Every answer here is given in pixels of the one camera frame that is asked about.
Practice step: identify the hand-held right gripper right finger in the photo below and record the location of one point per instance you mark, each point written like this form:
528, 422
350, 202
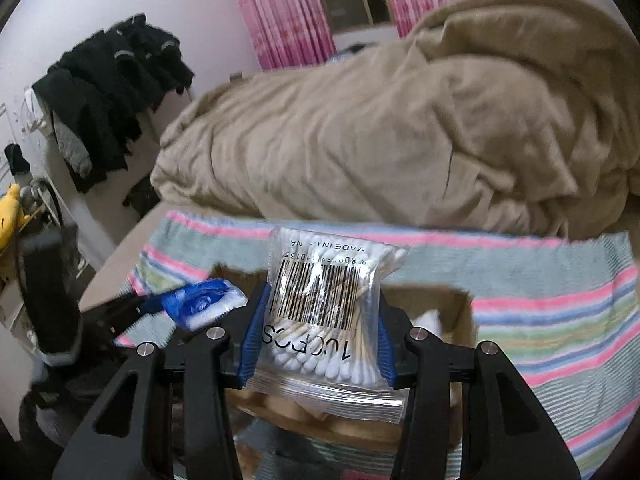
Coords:
386, 347

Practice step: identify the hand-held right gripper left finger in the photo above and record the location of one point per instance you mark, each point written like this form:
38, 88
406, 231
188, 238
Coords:
248, 347

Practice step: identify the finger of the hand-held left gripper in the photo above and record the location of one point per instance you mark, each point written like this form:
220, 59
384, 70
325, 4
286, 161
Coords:
135, 324
152, 303

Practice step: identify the blue and white packet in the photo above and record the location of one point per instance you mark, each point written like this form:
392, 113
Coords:
207, 304

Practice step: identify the clear bag of cotton swabs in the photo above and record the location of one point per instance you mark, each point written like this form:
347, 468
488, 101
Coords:
325, 310

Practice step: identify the cardboard box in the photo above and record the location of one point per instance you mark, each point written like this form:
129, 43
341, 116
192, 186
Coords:
452, 320

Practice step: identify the white item in box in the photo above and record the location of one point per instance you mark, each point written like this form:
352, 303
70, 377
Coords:
431, 322

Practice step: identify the beige mattress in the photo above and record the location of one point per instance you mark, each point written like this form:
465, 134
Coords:
120, 255

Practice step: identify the yellow plush toy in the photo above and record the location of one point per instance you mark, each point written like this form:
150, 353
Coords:
11, 212

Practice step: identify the grey garment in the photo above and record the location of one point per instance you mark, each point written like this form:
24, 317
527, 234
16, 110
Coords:
72, 145

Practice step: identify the striped towel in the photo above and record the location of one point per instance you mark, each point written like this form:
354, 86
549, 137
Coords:
550, 320

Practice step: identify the beige blanket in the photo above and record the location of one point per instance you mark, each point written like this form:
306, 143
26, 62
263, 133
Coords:
375, 135

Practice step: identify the pile of black clothes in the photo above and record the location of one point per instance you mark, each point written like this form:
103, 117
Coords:
110, 85

